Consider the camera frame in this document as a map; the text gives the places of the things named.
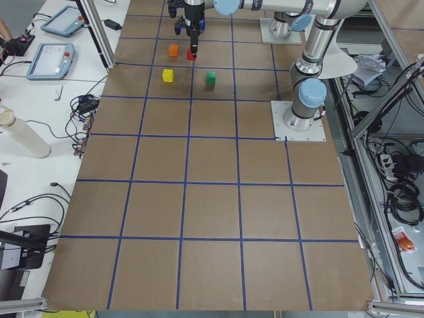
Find brown paper table mat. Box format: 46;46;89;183
43;1;374;311

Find white power strip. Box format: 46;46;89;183
379;153;398;182

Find red snack packet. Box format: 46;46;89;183
392;227;416;253

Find yellow wooden block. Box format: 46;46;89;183
162;69;174;83

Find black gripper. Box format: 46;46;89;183
184;0;205;58
167;0;185;35

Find green wooden block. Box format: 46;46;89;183
205;71;217;86

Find upper teach pendant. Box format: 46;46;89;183
40;5;85;38

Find teach pendant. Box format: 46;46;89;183
40;5;85;38
26;42;75;81

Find lower teach pendant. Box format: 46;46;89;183
26;42;75;81

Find black power adapter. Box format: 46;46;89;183
103;19;122;30

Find red wooden block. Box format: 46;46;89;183
186;48;196;61

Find hex key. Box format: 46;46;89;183
54;85;64;101

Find crumpled white paper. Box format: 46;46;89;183
352;53;386;87

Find orange wooden block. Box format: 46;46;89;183
168;44;180;58

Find black camera stand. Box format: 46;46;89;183
1;225;50;270

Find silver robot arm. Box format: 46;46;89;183
167;1;314;40
168;1;366;121

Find aluminium frame post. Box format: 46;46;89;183
75;0;116;70

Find white cardboard tube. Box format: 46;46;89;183
1;105;52;158

